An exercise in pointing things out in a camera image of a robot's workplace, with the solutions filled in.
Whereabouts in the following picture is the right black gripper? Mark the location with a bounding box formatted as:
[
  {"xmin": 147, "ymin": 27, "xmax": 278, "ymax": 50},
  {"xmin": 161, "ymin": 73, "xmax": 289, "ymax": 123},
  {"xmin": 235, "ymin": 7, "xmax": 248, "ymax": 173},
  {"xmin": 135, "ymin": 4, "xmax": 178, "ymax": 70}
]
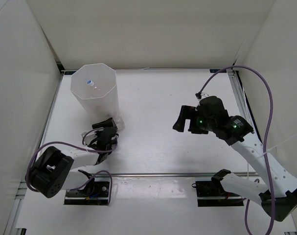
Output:
[{"xmin": 173, "ymin": 106, "xmax": 216, "ymax": 135}]

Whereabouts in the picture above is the clear unlabelled plastic bottle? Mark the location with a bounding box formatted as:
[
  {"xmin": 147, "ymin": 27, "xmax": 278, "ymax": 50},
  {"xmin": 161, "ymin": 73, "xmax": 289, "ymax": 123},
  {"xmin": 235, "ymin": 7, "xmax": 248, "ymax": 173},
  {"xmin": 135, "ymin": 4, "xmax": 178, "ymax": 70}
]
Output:
[{"xmin": 86, "ymin": 80, "xmax": 100, "ymax": 92}]

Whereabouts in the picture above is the black label plastic bottle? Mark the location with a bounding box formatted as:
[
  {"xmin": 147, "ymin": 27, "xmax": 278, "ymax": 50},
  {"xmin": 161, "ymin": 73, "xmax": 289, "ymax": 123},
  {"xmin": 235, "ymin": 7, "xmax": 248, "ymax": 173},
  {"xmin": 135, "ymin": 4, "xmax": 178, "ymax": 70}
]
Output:
[{"xmin": 114, "ymin": 117, "xmax": 125, "ymax": 132}]

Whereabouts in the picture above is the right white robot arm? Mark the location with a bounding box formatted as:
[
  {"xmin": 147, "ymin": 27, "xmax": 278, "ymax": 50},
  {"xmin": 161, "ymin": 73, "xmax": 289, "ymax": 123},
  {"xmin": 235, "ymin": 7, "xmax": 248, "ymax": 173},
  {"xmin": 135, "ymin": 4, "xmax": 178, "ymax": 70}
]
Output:
[{"xmin": 173, "ymin": 96, "xmax": 297, "ymax": 222}]

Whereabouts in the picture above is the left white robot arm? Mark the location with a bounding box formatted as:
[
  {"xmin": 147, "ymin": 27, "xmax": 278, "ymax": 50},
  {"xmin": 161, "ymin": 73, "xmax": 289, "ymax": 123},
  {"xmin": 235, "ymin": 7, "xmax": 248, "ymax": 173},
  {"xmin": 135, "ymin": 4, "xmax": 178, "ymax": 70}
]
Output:
[{"xmin": 25, "ymin": 118, "xmax": 119, "ymax": 198}]

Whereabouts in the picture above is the white octagonal plastic bin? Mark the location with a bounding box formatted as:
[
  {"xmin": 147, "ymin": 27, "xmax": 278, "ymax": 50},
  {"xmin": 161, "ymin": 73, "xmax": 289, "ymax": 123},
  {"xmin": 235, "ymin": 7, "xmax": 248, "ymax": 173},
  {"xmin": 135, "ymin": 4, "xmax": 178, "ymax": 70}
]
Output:
[{"xmin": 70, "ymin": 63, "xmax": 120, "ymax": 123}]

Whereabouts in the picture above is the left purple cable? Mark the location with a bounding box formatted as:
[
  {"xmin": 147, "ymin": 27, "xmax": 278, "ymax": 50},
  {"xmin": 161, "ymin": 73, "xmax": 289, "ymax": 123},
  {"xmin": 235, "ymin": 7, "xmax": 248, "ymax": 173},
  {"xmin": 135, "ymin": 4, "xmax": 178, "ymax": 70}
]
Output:
[{"xmin": 25, "ymin": 129, "xmax": 112, "ymax": 206}]

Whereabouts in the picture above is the purple cable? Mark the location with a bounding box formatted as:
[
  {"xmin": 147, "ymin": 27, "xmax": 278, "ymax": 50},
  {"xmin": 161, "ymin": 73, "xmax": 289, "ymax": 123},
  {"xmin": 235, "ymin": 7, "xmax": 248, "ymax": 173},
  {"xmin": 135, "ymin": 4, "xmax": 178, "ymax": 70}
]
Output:
[
  {"xmin": 25, "ymin": 129, "xmax": 112, "ymax": 206},
  {"xmin": 195, "ymin": 65, "xmax": 276, "ymax": 235}
]

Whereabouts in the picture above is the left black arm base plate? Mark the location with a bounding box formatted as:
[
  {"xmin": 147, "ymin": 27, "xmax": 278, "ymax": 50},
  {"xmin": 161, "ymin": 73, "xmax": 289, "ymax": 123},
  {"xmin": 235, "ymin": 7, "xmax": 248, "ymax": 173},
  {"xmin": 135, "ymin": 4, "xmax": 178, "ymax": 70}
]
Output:
[{"xmin": 64, "ymin": 177, "xmax": 112, "ymax": 206}]

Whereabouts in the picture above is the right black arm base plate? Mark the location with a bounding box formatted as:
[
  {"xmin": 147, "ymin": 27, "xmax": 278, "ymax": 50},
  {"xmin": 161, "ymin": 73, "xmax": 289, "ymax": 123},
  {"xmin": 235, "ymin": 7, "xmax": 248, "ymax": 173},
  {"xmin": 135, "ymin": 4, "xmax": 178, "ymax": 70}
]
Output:
[{"xmin": 191, "ymin": 177, "xmax": 245, "ymax": 207}]

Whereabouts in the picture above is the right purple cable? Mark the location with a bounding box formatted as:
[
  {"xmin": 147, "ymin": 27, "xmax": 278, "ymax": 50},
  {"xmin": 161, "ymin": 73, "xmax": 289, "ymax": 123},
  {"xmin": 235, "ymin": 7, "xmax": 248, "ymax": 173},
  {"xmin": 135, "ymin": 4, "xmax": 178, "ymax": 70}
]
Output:
[{"xmin": 195, "ymin": 65, "xmax": 276, "ymax": 235}]

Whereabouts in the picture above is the white cable tie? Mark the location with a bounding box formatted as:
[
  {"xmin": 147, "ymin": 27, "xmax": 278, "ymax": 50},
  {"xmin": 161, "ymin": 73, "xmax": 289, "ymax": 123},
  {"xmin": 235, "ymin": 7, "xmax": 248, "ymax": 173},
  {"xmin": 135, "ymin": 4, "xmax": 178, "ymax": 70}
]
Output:
[{"xmin": 260, "ymin": 133, "xmax": 297, "ymax": 157}]

